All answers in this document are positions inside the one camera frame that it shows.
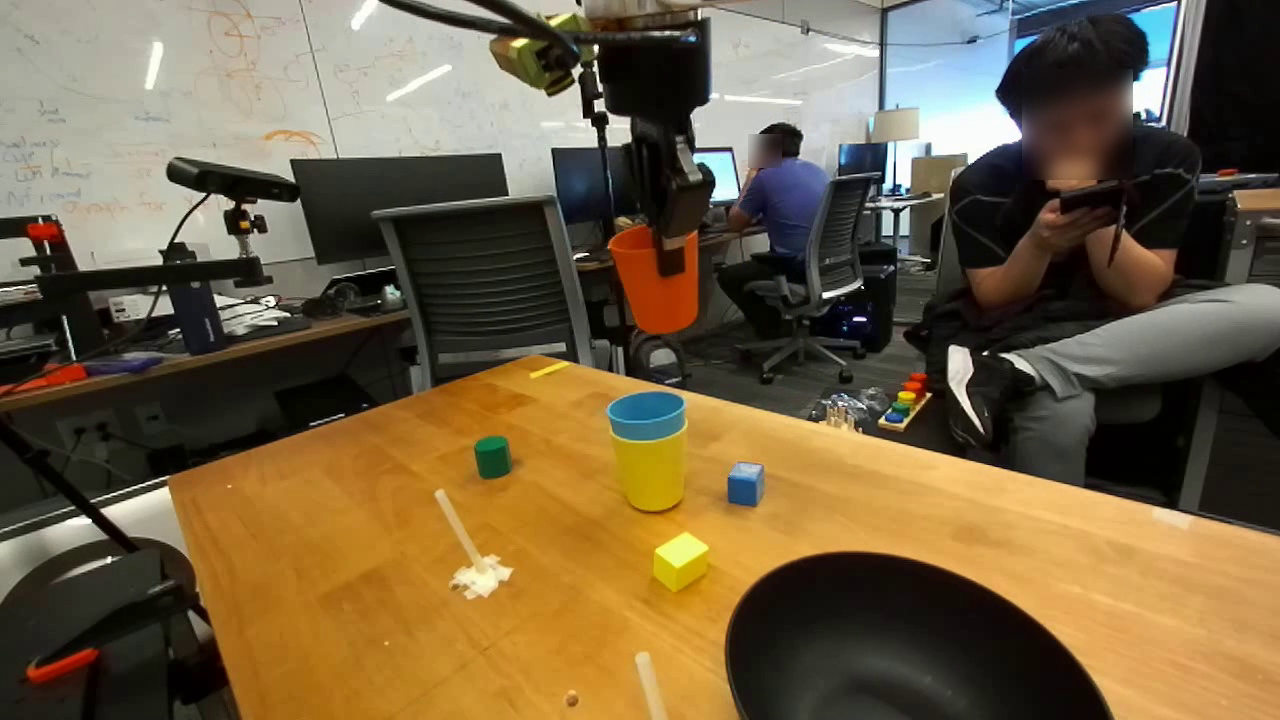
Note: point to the grey mesh chair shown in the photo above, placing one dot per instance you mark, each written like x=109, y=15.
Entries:
x=481, y=285

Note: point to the white lamp shade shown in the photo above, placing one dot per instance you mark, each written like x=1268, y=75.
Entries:
x=898, y=124

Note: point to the white cloth pile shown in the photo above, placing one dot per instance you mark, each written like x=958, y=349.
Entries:
x=248, y=312

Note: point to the blue plastic cup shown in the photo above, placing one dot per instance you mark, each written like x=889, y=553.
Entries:
x=647, y=417

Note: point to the black diagonal rod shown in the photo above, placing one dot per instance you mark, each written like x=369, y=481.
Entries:
x=60, y=486

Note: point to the black frame with red knob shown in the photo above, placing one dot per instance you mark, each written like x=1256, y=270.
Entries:
x=121, y=276

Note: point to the wooden side desk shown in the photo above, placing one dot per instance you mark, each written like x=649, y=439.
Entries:
x=200, y=349

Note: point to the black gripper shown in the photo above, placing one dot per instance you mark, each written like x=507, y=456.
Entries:
x=652, y=66

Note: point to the yellow-green wrist camera mount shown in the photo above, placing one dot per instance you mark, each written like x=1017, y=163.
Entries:
x=536, y=57

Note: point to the seated person black shirt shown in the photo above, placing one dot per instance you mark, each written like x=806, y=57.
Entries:
x=1013, y=224

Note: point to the grey swivel office chair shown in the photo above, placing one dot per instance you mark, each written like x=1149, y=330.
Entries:
x=843, y=232

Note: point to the blue block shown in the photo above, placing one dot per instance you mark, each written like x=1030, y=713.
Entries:
x=747, y=486

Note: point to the black bowl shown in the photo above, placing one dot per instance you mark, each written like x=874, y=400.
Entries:
x=904, y=655

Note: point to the colourful stacking toy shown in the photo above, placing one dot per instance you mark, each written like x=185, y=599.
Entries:
x=904, y=398

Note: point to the yellow block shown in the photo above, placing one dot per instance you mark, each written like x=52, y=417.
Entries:
x=682, y=563

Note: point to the yellow plastic cup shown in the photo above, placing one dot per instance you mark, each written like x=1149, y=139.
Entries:
x=649, y=478

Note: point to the orange plastic cup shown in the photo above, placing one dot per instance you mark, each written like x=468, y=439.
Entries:
x=643, y=293

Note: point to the cardboard box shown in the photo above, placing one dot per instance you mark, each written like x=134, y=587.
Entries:
x=936, y=173

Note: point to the green block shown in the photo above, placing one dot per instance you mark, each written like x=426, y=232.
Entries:
x=493, y=456

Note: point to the black computer monitor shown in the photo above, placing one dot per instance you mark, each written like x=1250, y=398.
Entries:
x=403, y=193
x=581, y=187

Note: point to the black waste bin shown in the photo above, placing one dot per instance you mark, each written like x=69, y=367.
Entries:
x=877, y=293

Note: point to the white tape wad with strip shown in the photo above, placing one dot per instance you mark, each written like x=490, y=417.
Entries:
x=481, y=576
x=649, y=687

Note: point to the black camera on stand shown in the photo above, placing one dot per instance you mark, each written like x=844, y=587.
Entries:
x=224, y=179

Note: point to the person in blue shirt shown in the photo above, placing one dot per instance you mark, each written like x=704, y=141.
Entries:
x=784, y=200

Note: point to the lit computer screen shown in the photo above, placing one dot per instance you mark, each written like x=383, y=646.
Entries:
x=721, y=168

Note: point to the black phone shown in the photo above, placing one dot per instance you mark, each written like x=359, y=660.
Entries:
x=1092, y=199

